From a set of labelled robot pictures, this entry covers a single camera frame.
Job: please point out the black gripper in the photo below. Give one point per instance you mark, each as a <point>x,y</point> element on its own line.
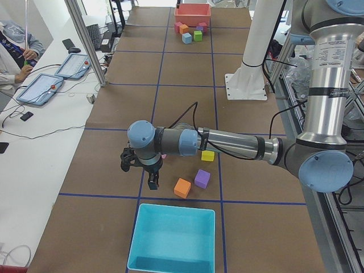
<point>152,169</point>

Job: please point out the light blue block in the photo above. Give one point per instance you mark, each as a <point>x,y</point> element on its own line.
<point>186,38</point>

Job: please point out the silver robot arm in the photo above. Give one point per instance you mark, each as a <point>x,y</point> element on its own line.
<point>317,156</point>

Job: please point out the orange foam block near bin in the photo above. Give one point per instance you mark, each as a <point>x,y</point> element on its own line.
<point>182,188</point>

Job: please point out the purple foam block near bin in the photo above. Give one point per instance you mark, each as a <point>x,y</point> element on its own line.
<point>202,178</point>

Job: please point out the yellow foam block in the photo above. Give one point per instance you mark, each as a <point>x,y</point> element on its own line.
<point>207,156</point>

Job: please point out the light blue plastic bin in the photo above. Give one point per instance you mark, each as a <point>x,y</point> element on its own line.
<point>173,239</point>

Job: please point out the small metal cylinder weight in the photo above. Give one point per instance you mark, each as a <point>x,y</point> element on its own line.
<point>91,98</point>

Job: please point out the far teach pendant tablet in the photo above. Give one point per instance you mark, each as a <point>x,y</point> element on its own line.
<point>74,67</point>

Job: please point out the teach pendant tablet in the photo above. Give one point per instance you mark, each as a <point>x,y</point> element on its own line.
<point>74,67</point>
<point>40,90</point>

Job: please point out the black smartphone near tablets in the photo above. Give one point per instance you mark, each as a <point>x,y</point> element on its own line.
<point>26,116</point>

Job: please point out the near teach pendant tablet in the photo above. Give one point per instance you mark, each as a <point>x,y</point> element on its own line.
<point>40,90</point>

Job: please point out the green foam block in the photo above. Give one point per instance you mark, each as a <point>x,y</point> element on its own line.
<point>197,35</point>

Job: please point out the black computer mouse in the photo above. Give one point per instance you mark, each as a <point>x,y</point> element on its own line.
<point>74,50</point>

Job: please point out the orange foam block far side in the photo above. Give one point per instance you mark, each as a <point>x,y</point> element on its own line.
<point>183,29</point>

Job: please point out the magenta foam block far side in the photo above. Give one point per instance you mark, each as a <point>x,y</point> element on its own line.
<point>177,27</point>

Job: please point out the black phone desk edge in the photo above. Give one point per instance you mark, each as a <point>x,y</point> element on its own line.
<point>3,147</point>

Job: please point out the black keyboard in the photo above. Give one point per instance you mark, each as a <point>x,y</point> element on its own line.
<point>94,34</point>

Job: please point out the black phone far desk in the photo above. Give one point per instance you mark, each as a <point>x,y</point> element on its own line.
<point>68,43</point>

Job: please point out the red plastic bin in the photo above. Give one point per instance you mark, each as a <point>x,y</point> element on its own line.
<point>192,14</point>

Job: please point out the seated person in white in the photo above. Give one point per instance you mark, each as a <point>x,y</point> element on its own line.
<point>20,51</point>

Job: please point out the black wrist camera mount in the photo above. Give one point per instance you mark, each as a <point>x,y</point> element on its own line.
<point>128,158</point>

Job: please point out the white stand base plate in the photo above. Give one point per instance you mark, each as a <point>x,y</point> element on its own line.
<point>246,83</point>

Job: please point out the aluminium frame post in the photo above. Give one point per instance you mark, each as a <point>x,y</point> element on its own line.
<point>82,32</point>

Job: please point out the white camera stand post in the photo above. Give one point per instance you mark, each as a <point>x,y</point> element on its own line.
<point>266,15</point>

